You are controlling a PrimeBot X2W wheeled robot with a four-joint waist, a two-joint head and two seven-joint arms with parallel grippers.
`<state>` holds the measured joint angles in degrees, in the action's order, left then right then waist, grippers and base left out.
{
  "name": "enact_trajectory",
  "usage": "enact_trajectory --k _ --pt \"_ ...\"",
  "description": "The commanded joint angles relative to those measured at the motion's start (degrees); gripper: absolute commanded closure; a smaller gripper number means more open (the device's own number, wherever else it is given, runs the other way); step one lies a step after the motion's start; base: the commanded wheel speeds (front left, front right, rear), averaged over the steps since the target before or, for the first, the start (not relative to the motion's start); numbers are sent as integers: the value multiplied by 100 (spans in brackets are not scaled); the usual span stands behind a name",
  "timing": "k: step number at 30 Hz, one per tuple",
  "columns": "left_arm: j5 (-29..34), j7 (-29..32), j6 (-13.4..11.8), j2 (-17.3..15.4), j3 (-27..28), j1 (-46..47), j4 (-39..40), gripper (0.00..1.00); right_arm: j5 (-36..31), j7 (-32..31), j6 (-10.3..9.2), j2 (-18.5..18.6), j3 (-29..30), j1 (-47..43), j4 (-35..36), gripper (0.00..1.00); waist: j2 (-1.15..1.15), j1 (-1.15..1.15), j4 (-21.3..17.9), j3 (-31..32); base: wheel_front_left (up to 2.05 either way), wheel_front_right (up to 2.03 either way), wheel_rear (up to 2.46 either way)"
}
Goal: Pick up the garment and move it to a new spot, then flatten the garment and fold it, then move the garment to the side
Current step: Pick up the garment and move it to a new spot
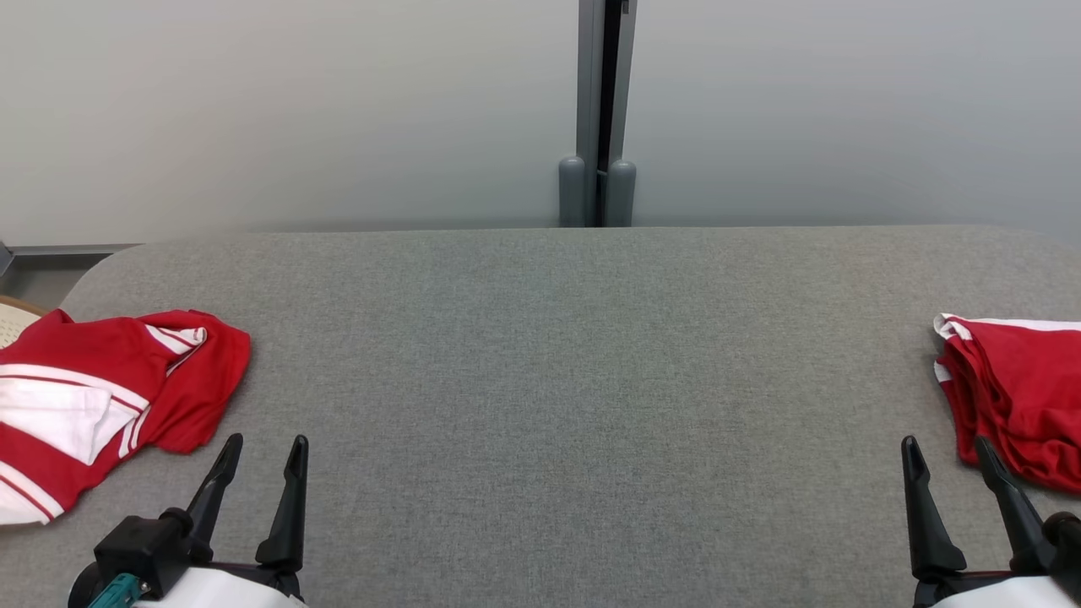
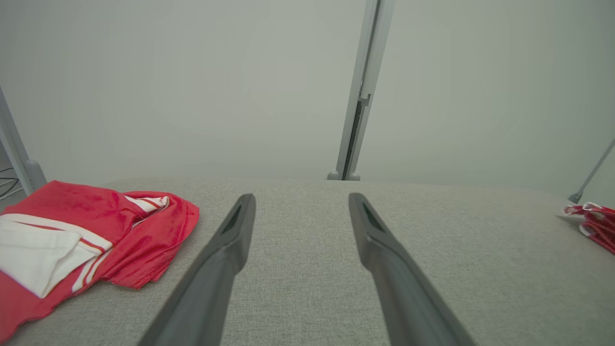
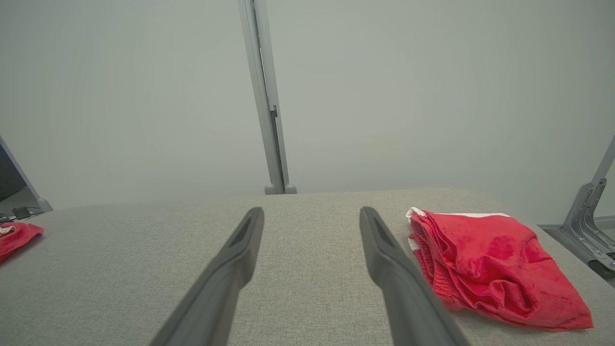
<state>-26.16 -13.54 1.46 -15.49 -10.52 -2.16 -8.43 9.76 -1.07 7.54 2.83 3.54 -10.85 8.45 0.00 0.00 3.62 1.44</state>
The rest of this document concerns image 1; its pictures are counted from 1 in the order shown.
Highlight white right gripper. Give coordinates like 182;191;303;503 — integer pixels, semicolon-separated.
900;436;1081;608

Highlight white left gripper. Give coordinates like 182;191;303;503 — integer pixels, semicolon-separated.
135;434;310;608

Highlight red shorts white stripe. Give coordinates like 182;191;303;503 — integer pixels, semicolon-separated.
932;313;1081;495

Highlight red white basketball jersey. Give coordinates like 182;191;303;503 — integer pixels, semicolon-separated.
0;308;252;526

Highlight cream perforated laundry basket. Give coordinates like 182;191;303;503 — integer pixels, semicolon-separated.
0;296;47;349

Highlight long grey metal frame rail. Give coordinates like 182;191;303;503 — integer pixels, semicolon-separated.
0;242;143;280

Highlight grey metal partition post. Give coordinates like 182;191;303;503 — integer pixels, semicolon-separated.
557;0;638;229

